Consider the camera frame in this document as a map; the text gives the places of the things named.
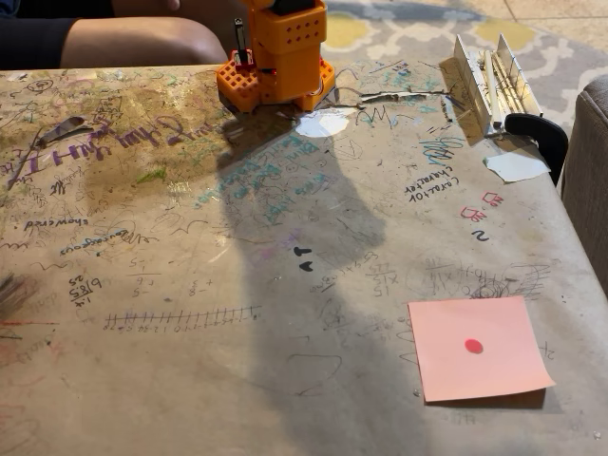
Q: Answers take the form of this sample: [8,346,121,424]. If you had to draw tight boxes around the black curved plastic object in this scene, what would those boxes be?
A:
[503,112,571,187]

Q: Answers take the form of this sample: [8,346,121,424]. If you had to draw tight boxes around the grey sofa armrest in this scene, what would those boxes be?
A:
[560,74,608,287]

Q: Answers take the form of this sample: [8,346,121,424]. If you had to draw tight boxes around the grey yellow patterned rug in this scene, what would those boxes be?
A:
[324,0,608,125]

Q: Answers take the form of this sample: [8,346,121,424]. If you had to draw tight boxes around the person's bare leg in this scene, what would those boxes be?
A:
[59,15,230,70]

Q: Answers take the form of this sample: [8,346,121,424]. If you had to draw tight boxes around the black shorts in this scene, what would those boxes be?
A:
[0,0,115,71]

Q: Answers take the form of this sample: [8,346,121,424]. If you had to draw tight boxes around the white torn paper scrap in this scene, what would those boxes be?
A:
[483,150,553,184]

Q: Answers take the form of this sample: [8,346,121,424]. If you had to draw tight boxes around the brown scribbled paper table cover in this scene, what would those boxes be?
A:
[0,60,608,456]

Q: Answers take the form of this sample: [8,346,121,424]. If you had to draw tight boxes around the pink square sticky note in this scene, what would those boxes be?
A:
[407,294,557,405]

